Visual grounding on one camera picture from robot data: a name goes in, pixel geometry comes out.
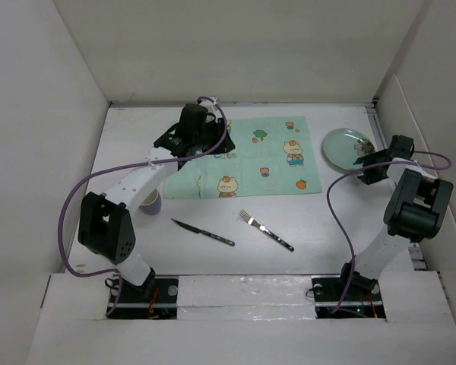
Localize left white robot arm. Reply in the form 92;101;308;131
78;97;235;302

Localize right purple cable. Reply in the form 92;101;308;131
326;151;452;315

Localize black handled table knife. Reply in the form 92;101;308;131
172;218;236;247

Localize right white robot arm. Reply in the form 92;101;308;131
336;135;454;300

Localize silver fork black handle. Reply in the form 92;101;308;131
239;209;294;252

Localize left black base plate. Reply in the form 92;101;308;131
105;275;179;320

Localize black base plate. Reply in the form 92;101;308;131
105;275;179;320
305;273;386;319

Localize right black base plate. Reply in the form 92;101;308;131
305;273;386;319

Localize purple ceramic mug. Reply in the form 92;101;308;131
139;189;162;216

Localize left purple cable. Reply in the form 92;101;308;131
57;97;229;316

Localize green cartoon print cloth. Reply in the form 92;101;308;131
163;116;321;200

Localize purple cable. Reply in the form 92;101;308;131
57;97;229;316
326;151;452;315

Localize green floral plate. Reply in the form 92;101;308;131
322;128;375;171

